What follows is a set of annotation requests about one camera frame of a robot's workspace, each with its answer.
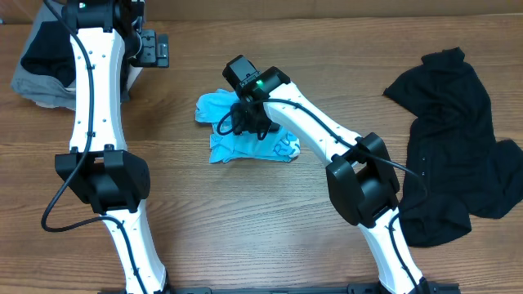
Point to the folded grey garment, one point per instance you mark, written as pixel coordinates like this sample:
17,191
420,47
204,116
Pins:
44,91

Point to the light blue printed t-shirt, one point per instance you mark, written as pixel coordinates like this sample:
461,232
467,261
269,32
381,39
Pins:
281,146

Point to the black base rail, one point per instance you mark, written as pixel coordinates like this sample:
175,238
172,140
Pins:
355,288

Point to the black garment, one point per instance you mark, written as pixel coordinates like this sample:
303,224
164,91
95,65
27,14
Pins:
457,167

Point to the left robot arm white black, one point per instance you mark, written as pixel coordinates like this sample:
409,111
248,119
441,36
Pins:
111,47

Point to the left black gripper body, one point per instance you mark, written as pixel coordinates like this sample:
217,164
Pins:
148,55

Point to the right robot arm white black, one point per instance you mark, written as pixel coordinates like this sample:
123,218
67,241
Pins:
361,177

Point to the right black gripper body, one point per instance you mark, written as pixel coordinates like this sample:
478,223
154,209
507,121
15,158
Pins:
245,122

